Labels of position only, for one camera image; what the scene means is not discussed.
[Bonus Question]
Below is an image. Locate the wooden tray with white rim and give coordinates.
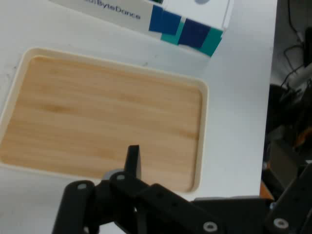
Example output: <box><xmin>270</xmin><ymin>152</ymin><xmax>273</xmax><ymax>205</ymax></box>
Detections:
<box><xmin>0</xmin><ymin>47</ymin><xmax>210</xmax><ymax>195</ymax></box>

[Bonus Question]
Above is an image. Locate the thin black cable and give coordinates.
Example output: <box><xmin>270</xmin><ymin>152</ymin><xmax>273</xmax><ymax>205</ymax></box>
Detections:
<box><xmin>279</xmin><ymin>0</ymin><xmax>312</xmax><ymax>90</ymax></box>

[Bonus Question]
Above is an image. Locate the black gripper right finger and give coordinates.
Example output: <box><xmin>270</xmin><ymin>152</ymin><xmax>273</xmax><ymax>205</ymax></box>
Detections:
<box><xmin>265</xmin><ymin>162</ymin><xmax>312</xmax><ymax>234</ymax></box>

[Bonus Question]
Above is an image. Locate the white and blue cardboard box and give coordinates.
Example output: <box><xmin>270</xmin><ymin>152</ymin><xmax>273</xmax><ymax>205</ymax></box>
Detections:
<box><xmin>48</xmin><ymin>0</ymin><xmax>235</xmax><ymax>58</ymax></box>

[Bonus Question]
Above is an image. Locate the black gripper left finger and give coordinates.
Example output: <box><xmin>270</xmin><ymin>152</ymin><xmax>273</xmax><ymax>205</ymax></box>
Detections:
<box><xmin>52</xmin><ymin>145</ymin><xmax>220</xmax><ymax>234</ymax></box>

